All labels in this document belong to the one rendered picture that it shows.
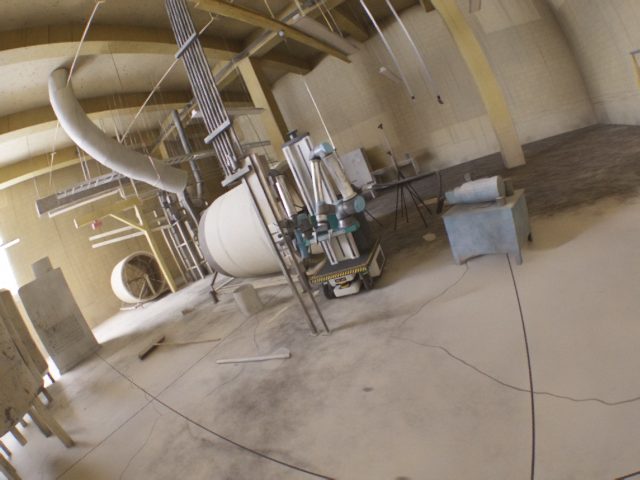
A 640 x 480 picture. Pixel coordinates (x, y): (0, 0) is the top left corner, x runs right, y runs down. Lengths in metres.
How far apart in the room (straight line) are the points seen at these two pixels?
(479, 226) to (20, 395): 4.55
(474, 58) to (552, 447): 7.17
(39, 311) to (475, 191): 7.98
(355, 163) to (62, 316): 10.98
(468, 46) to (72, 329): 11.25
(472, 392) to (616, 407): 0.77
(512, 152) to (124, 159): 9.24
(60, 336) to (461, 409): 7.29
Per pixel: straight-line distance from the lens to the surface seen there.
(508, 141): 7.29
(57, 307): 7.43
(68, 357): 7.50
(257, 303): 3.81
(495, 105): 7.28
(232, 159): 2.33
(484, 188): 2.55
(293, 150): 3.12
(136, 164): 7.46
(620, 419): 1.51
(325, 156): 2.59
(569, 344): 1.79
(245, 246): 4.24
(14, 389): 3.33
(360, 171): 11.45
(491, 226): 2.55
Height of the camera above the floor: 1.22
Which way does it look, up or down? 11 degrees down
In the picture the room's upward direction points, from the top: 23 degrees counter-clockwise
